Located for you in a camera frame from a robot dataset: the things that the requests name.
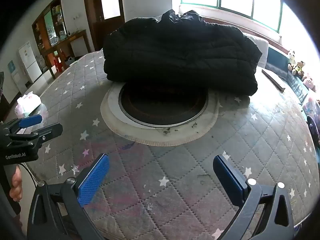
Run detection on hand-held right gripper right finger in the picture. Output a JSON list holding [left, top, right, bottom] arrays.
[[213, 154, 294, 240]]

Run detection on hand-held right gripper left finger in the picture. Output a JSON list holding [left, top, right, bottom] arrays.
[[27, 153, 110, 240]]

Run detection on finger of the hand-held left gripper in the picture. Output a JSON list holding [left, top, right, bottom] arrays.
[[5, 114, 43, 134], [9, 123, 63, 147]]

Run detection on black puffer jacket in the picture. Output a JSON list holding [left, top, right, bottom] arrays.
[[102, 9, 262, 96]]

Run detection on person's left hand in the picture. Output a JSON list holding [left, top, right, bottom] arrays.
[[9, 166, 23, 202]]

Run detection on white plastic bag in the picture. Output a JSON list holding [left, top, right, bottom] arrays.
[[14, 92, 42, 117]]

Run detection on white water dispenser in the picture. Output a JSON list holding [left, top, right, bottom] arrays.
[[7, 60, 25, 90]]

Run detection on grey star quilted mattress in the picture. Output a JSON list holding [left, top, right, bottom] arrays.
[[25, 49, 317, 240]]

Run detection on round recessed table heater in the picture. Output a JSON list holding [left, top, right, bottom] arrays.
[[100, 81, 220, 147]]

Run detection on white refrigerator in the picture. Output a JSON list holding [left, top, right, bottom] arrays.
[[18, 41, 42, 83]]

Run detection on red plastic stool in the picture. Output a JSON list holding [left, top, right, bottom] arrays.
[[54, 56, 65, 73]]

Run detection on round dark metal-rimmed tray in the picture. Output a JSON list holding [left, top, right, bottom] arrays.
[[118, 82, 209, 127]]

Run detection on dark wooden stick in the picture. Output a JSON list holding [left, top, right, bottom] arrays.
[[262, 69, 286, 92]]

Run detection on colourful printed cloth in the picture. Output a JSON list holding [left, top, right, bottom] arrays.
[[301, 94, 320, 120]]

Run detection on dark wooden door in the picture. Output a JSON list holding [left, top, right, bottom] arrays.
[[82, 0, 125, 52]]

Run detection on pink plush toy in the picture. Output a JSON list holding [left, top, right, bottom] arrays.
[[302, 74, 317, 92]]

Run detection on teal sofa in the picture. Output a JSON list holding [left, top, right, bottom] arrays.
[[265, 45, 320, 155]]

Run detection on stuffed toy animals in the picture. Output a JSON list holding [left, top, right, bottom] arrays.
[[291, 60, 306, 80]]

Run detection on beige back cushion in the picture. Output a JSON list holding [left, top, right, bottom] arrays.
[[246, 34, 269, 68]]

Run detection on white plush dog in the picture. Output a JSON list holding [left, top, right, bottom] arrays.
[[287, 49, 297, 70]]

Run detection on black cable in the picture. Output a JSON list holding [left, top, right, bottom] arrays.
[[22, 164, 39, 184]]

